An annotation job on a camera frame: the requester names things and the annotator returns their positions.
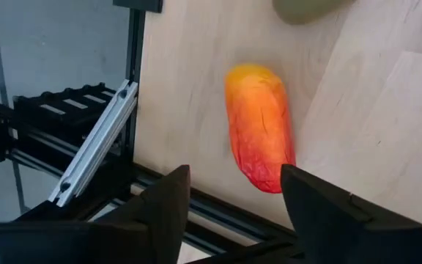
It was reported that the green brown toy kiwi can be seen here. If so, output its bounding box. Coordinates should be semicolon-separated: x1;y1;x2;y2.
272;0;358;26

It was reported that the red yellow toy mango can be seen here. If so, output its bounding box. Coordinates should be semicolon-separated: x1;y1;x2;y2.
224;63;297;194

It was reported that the silver aluminium bracket bar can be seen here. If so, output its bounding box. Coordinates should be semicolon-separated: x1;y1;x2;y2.
48;79;139;208

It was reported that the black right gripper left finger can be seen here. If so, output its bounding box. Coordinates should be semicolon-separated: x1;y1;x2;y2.
97;164;192;264

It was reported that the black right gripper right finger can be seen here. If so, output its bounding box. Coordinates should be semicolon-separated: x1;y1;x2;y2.
280;164;421;264

